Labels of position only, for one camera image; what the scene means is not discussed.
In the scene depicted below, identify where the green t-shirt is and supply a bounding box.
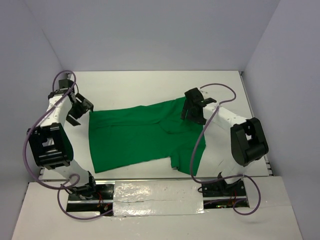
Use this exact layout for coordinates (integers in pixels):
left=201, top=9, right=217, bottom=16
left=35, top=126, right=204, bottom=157
left=88, top=97, right=206, bottom=175

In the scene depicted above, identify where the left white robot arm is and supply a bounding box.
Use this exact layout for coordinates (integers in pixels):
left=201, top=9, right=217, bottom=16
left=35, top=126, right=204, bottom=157
left=28, top=79, right=98, bottom=200

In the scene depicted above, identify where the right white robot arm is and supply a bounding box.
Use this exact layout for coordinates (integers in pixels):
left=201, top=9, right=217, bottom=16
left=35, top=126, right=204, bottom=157
left=180, top=87, right=269, bottom=196

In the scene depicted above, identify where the silver tape covered panel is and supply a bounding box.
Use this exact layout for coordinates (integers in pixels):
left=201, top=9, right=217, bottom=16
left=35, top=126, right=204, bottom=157
left=112, top=180, right=205, bottom=217

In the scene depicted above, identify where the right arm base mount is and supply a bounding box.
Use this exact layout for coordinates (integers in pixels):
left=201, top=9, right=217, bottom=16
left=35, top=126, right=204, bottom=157
left=196, top=173, right=249, bottom=209

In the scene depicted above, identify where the aluminium table frame rail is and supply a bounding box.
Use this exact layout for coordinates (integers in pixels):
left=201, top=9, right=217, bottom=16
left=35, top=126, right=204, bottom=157
left=239, top=71, right=274, bottom=176

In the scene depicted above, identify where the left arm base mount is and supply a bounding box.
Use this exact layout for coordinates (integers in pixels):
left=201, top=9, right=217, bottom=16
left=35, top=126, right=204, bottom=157
left=66, top=181, right=115, bottom=216

